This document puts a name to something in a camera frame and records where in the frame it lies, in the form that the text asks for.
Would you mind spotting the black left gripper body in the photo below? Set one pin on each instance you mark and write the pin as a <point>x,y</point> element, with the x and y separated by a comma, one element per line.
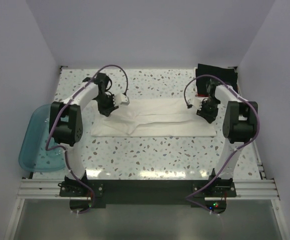
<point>105,103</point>

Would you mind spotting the folded red t shirt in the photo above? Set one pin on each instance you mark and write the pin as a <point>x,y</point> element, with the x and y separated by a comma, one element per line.
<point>201,95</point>

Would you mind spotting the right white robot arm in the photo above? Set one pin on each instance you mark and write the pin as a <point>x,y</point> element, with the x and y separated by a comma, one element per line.
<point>241,125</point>

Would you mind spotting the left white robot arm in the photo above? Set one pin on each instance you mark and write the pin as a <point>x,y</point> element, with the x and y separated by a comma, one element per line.
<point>66,124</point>

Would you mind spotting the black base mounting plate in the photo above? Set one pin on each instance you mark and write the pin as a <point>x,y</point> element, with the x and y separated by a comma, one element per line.
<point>97,194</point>

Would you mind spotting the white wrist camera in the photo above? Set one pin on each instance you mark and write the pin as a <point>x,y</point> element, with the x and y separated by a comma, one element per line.
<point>194,103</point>
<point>121,99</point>

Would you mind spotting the white t shirt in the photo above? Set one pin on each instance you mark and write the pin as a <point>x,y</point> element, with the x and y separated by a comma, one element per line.
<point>161,117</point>

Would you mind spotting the teal transparent plastic bin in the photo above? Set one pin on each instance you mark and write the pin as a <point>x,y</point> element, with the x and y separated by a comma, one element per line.
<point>33,157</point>

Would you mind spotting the aluminium frame rail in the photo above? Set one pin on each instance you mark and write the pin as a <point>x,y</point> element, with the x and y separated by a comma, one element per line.
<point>250,189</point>

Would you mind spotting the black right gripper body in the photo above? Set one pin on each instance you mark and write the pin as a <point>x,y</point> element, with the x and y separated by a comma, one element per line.
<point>209,108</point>

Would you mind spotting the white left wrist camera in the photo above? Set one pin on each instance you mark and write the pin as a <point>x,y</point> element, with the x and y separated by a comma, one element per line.
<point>121,99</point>

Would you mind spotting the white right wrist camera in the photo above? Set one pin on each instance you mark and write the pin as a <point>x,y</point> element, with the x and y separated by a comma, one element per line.
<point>194,103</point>

